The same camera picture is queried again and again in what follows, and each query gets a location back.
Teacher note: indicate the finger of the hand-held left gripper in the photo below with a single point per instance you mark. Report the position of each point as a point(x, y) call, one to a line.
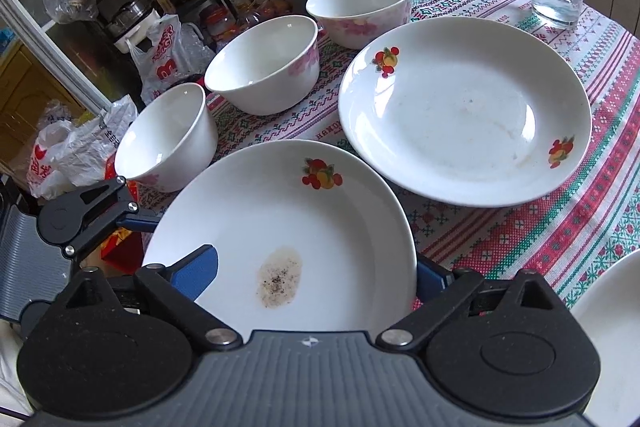
point(142, 223)

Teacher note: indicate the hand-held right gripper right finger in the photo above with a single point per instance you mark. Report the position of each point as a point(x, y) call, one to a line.
point(430, 281)

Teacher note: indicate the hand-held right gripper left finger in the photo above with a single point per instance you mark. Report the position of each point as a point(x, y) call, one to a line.
point(200, 268)

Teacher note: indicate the white fruit-print plate with stain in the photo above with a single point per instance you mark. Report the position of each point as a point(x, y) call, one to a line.
point(300, 217)

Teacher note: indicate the white bowl with pink flowers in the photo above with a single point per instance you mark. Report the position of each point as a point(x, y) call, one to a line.
point(360, 2)
point(260, 57)

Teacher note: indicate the red cardboard box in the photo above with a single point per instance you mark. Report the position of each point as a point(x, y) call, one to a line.
point(120, 252)

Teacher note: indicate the red green patterned tablecloth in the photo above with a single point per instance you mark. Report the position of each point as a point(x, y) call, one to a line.
point(500, 232)

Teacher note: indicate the small white bowl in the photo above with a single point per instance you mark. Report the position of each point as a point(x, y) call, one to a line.
point(165, 132)

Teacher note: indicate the crumpled white plastic bag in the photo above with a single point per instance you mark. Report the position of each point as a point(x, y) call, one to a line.
point(75, 147)

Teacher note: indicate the yellow wooden cabinet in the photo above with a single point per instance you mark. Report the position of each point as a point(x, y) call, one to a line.
point(20, 107)

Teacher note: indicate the large white fruit-print plate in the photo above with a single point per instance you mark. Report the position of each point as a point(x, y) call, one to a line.
point(465, 117)

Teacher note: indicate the white plastic bag red print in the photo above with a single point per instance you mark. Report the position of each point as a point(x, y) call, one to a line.
point(162, 57)

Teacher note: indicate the plain white plate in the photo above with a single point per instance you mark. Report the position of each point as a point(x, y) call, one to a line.
point(615, 347)

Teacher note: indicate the white rice cooker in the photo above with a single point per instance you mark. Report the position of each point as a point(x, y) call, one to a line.
point(132, 19)

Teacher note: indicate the red-lidded plastic jar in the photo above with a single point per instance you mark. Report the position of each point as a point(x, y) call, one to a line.
point(217, 22)

